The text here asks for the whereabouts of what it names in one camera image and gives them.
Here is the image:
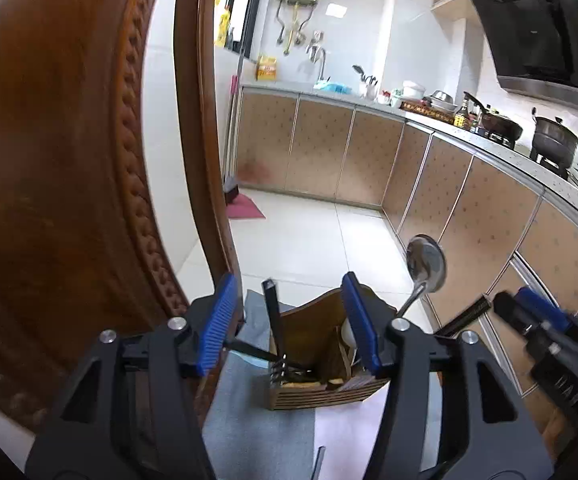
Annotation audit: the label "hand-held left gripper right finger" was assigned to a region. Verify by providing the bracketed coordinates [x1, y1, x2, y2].
[341, 271, 554, 480]

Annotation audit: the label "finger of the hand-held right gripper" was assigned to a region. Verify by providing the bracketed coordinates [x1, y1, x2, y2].
[491, 291, 552, 341]
[515, 286, 577, 333]

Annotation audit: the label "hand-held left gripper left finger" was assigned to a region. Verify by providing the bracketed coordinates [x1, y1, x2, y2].
[24, 272, 242, 480]

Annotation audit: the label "metal fork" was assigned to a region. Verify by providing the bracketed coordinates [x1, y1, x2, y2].
[269, 355, 300, 386]

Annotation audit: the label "wooden utensil holder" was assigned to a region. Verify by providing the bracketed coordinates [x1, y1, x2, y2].
[268, 285, 392, 411]

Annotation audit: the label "metal ladle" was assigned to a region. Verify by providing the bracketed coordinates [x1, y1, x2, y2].
[394, 234, 447, 318]

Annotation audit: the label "red floor mat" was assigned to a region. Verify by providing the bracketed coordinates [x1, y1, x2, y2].
[226, 194, 266, 221]

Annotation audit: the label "kitchen base cabinet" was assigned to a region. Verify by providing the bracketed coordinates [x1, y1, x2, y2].
[234, 82, 578, 441]

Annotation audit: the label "gas stove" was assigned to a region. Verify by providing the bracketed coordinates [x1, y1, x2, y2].
[484, 130, 574, 176]

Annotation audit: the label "dark cooking pot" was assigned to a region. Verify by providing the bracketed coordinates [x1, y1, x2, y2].
[531, 107, 578, 161]

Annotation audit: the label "black wok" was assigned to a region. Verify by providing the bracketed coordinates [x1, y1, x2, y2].
[464, 91, 524, 143]

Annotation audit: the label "patterned tray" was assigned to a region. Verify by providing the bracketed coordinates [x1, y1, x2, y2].
[399, 100, 457, 126]

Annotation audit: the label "metal bowl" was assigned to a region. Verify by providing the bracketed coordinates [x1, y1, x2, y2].
[429, 90, 460, 111]

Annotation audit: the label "carved wooden chair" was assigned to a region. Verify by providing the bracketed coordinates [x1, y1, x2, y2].
[0, 0, 245, 433]

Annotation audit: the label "blue dish cloth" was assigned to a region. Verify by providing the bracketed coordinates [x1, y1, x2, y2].
[314, 80, 352, 95]

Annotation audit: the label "yellow box on counter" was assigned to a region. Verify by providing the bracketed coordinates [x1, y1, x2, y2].
[256, 54, 279, 81]

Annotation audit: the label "metal faucet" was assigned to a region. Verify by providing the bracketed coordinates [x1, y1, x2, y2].
[306, 45, 331, 83]

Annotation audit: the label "black range hood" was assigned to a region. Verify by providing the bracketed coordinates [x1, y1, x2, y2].
[469, 0, 578, 111]

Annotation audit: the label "yellow bottle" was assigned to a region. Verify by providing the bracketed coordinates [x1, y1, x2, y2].
[215, 7, 232, 47]

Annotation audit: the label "water heater pipes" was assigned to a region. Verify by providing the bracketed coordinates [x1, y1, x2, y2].
[275, 1, 315, 56]

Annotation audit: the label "dark framed window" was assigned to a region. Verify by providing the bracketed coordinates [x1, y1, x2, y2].
[224, 0, 270, 56]

